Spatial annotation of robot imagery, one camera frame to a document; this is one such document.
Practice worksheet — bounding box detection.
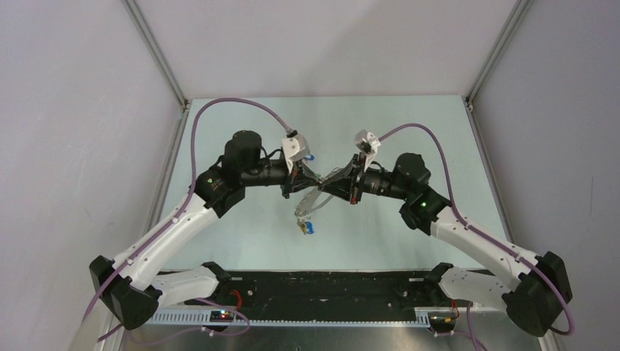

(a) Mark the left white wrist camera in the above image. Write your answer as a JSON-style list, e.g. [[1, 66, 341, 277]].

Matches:
[[281, 133, 310, 173]]

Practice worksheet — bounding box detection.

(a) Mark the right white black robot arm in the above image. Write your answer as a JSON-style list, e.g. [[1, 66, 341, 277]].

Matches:
[[319, 153, 572, 337]]

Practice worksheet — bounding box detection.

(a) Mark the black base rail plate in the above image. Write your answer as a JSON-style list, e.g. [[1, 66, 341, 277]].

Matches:
[[210, 271, 453, 321]]

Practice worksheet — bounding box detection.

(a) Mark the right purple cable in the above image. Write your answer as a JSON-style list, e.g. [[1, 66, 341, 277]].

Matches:
[[377, 123, 576, 336]]

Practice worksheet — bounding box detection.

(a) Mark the large grey keyring with keys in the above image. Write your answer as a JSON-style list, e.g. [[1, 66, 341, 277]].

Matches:
[[294, 185, 334, 235]]

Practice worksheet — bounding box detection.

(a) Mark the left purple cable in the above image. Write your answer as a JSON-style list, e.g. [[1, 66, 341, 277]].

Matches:
[[82, 97, 298, 343]]

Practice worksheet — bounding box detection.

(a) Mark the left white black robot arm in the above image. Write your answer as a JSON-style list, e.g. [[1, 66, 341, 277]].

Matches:
[[89, 130, 318, 331]]

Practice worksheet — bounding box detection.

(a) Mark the purple cable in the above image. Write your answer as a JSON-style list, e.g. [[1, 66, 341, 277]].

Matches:
[[82, 97, 298, 343], [377, 123, 576, 336]]

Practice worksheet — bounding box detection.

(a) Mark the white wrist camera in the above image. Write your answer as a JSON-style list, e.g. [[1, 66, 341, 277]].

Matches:
[[354, 129, 381, 172], [281, 133, 310, 173]]

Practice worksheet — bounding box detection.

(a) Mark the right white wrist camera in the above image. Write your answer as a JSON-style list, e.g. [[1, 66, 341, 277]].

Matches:
[[354, 129, 381, 172]]

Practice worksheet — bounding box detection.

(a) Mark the white slotted cable duct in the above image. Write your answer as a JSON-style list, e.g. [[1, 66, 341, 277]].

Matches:
[[145, 309, 430, 328]]

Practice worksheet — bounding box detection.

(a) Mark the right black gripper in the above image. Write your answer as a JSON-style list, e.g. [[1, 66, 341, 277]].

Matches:
[[317, 153, 410, 206]]

